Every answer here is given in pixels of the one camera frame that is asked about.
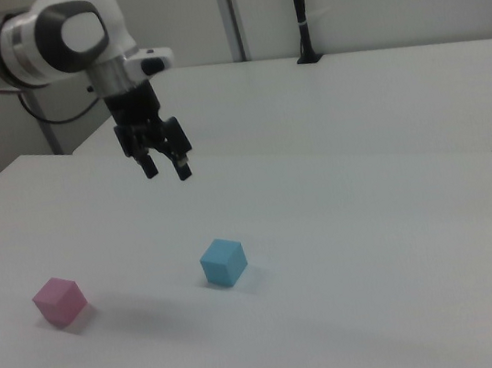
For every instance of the blue cube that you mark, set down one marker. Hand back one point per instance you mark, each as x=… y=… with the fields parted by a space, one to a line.
x=223 y=263

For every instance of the grey metal partition post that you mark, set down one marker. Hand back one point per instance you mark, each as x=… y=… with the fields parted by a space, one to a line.
x=48 y=135
x=231 y=10

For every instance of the pink cube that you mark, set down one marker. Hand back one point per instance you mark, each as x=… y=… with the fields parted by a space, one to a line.
x=60 y=302

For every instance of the white side table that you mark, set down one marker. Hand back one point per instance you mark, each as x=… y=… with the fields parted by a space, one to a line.
x=353 y=94

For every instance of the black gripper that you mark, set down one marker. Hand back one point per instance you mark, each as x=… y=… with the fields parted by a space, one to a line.
x=133 y=108

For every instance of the black camera pole stand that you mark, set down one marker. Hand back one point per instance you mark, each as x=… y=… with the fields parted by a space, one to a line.
x=298 y=0

